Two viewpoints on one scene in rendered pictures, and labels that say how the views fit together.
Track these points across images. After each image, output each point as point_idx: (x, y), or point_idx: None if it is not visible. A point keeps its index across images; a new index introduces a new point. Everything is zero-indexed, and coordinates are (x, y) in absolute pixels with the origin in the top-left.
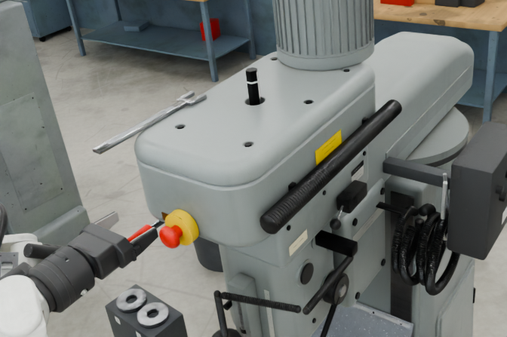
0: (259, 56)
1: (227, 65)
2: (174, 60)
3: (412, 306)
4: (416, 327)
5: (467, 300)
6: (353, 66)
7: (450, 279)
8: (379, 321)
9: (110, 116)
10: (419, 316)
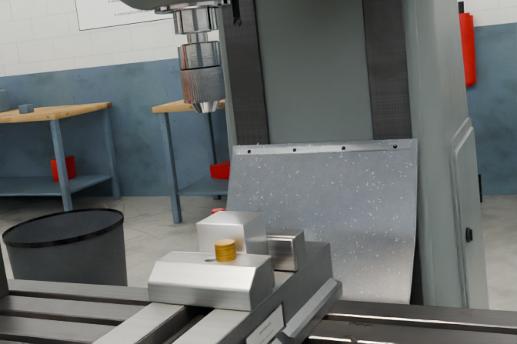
0: (125, 197)
1: (85, 207)
2: (18, 210)
3: (410, 101)
4: (421, 148)
5: (475, 181)
6: None
7: (453, 101)
8: (355, 159)
9: None
10: (423, 124)
